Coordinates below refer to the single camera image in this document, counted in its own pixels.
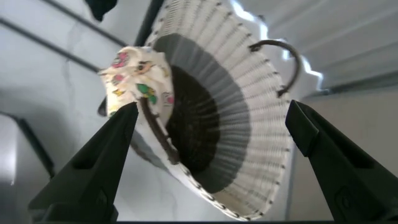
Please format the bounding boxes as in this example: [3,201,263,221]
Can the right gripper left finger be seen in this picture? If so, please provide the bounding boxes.
[27,101,140,222]

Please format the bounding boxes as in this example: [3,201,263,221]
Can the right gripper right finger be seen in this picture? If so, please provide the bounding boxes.
[285,99,398,222]

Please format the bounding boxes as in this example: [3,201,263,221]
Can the cream printed garment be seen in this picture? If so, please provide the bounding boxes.
[98,45,175,125]

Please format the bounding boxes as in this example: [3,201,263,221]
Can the white laundry basket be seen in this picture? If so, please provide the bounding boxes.
[98,0,302,222]

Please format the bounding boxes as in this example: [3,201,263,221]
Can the black clothes rack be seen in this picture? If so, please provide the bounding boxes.
[0,0,165,73]

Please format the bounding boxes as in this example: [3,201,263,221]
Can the white curtain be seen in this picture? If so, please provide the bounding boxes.
[236,0,398,94]

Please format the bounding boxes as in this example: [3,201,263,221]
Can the black T-shirt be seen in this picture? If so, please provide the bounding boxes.
[84,0,118,22]

